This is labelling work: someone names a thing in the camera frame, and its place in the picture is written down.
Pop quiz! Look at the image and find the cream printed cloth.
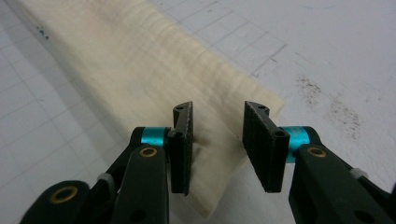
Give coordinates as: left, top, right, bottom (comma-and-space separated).
13, 0, 285, 218

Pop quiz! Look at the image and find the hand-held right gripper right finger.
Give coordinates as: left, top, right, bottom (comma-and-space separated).
242, 100, 291, 194

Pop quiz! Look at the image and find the white grid mat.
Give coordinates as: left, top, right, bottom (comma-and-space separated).
0, 0, 396, 224

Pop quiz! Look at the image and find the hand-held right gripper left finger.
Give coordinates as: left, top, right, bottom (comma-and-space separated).
167, 101, 195, 197

